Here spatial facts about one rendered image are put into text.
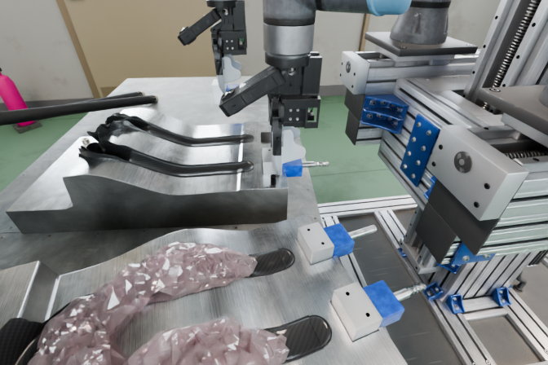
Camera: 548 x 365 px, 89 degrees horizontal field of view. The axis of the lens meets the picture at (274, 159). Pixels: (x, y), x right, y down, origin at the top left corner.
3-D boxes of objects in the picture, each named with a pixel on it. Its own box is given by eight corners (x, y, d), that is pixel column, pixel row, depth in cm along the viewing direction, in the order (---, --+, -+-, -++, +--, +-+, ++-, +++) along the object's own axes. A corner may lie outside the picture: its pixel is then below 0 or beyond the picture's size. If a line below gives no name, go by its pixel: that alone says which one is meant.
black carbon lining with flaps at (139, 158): (254, 140, 67) (253, 103, 61) (254, 183, 54) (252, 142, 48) (105, 145, 65) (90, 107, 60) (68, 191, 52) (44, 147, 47)
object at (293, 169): (324, 167, 59) (327, 145, 56) (329, 182, 55) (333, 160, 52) (262, 169, 58) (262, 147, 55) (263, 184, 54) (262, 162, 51)
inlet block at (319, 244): (362, 228, 50) (369, 206, 47) (381, 250, 46) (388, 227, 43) (296, 249, 46) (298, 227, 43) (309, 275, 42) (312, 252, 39)
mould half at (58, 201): (277, 150, 76) (278, 104, 68) (286, 222, 55) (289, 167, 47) (89, 156, 74) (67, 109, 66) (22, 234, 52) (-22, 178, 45)
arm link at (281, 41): (263, 26, 37) (262, 17, 44) (264, 62, 40) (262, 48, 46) (319, 26, 37) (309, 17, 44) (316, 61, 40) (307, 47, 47)
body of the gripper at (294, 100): (317, 132, 47) (325, 59, 40) (267, 134, 46) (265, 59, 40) (310, 112, 53) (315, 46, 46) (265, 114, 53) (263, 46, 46)
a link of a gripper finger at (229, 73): (241, 94, 71) (239, 55, 67) (218, 95, 70) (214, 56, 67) (242, 93, 73) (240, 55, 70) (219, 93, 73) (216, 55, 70)
